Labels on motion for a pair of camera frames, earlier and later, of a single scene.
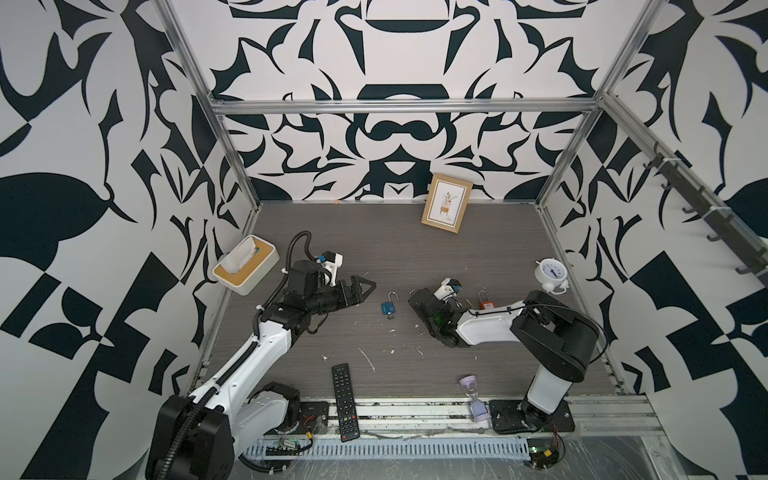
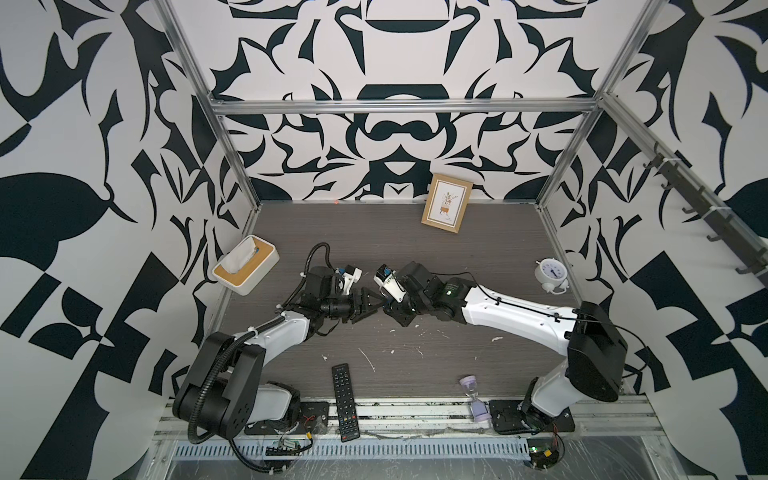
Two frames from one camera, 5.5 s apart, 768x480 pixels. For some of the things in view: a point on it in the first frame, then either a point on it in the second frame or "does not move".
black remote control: [347, 418] does not move
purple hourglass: [479, 408] does not move
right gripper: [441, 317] → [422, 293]
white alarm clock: [552, 274] does not move
